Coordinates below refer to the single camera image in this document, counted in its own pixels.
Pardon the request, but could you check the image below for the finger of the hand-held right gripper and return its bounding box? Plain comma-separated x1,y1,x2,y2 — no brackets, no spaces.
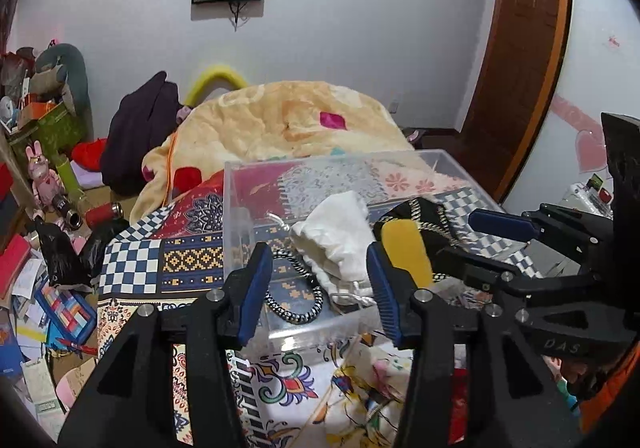
468,203,614,262
434,245,602,310

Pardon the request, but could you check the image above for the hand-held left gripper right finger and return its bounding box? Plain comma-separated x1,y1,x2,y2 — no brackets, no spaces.
366,242,584,448

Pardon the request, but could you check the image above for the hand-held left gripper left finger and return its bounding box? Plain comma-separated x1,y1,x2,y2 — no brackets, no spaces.
57,242,274,448

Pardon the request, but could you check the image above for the yellow foam pad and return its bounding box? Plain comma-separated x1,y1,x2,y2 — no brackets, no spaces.
381,220,434,290

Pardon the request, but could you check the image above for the white drawstring pouch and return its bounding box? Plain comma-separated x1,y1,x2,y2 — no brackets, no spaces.
289,190,376,314

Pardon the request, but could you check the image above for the clear plastic storage box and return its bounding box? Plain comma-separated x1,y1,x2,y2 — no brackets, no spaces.
222,149,502,355

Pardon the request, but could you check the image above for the person's right forearm orange sleeve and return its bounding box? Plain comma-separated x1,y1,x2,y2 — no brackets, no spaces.
579,342,640,435

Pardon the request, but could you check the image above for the white box with labels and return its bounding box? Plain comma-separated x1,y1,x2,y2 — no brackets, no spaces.
561,172,615,220

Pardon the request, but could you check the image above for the patchwork patterned bedsheet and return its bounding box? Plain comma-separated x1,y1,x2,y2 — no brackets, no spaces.
95,148,547,448

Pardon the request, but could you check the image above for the floral cloth bag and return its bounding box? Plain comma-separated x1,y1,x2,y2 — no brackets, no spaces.
305,332,472,448

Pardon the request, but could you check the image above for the red thermos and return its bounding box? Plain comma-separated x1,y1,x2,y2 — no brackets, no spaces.
84,201,124,230

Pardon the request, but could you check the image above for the brown wooden door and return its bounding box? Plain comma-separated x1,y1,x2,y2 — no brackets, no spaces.
451,0,574,203

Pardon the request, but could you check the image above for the beige fleece blanket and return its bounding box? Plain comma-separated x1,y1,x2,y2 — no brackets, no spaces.
129,80,417,225

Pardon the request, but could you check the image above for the blue puzzle box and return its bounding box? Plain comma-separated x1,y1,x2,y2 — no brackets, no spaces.
33,285,98,355

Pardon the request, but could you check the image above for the black plastic bag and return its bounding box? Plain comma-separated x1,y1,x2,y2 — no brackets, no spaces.
37,217,132,288

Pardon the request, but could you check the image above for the dark purple garment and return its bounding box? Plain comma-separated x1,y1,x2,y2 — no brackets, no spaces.
99,71,184,197

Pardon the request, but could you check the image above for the green cylinder bottle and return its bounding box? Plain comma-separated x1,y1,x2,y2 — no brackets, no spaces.
55,155,91,210

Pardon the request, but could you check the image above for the red cloth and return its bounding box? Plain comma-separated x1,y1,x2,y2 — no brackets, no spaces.
70,137,109,172

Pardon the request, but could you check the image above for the yellow foam tube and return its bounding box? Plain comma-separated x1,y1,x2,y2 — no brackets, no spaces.
183,64,249,107

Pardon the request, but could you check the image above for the pile of scattered papers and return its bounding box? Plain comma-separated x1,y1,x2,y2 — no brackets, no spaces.
0,248,101,431

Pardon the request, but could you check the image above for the pink rabbit figure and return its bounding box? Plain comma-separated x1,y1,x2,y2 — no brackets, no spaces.
25,140,67,220

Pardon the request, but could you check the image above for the red book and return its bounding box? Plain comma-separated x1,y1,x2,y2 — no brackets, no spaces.
0,233,34,300

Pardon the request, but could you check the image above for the green cardboard box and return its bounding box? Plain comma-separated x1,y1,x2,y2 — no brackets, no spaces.
7,102,87,165

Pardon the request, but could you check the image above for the grey plush toy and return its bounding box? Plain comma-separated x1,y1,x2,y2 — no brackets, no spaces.
34,42,92,140

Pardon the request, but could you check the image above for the black white braided cord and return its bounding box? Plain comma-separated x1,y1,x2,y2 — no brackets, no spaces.
262,248,327,327

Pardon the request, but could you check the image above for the pink heart wall sticker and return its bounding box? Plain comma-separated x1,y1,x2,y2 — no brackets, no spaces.
574,127,609,175

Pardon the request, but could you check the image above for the black bag with braided strap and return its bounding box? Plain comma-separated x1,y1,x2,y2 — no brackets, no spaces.
374,197,470,250

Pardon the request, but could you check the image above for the pink ribbon wall sticker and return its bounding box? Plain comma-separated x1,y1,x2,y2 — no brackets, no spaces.
549,94,604,135

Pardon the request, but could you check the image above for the black monitor cable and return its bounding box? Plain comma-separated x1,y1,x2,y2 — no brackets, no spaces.
227,0,252,32

